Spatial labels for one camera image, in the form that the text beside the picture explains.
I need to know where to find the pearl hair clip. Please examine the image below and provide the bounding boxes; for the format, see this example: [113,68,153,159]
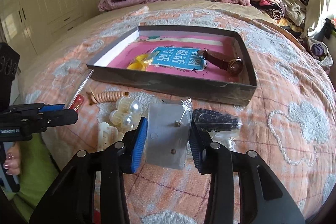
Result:
[115,97,143,115]
[109,110,134,128]

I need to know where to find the black sequin hair clip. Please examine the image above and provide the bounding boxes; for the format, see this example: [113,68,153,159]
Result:
[193,108,242,132]

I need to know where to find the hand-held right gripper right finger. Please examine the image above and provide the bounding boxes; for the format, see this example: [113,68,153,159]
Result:
[189,118,306,224]

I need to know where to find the clear earring packet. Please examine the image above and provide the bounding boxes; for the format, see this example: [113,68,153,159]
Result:
[144,98,193,170]

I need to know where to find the clothes on windowsill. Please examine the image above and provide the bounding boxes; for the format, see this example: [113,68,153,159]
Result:
[319,14,336,41]

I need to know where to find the bag of clothes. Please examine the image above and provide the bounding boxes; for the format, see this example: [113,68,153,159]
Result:
[302,35,334,67]

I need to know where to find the pile of clothes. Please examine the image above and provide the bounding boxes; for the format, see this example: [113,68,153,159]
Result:
[249,0,315,38]

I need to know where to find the beige spiral hair tie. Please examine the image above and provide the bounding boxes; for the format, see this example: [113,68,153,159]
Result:
[88,90,129,104]

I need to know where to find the green garment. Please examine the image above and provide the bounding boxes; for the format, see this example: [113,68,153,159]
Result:
[0,132,59,214]

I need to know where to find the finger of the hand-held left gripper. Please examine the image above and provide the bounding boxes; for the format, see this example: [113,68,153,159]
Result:
[0,103,66,115]
[22,109,79,135]

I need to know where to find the person's left hand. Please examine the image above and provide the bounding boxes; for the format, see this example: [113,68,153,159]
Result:
[3,143,24,176]

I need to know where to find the cream claw hair clip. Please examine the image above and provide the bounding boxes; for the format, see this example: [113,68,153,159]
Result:
[98,122,125,152]

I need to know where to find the yellow hair ring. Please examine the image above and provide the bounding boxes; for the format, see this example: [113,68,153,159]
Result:
[127,53,153,72]

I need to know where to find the clear packet with red beads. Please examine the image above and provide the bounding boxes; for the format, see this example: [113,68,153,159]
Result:
[63,69,94,111]

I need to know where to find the cream wardrobe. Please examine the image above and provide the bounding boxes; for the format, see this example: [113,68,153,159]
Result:
[0,0,107,56]

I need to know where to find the grey cardboard box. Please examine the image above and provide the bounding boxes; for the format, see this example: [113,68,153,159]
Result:
[86,25,258,106]

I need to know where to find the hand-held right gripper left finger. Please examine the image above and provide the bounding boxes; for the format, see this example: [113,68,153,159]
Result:
[29,116,149,224]

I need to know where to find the brown wristwatch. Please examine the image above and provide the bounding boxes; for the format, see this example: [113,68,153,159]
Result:
[201,49,244,75]

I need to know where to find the orange patterned quilt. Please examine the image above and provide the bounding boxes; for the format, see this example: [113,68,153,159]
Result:
[16,7,336,224]

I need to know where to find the tan bed sheet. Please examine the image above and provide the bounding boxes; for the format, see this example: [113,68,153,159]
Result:
[79,0,289,30]

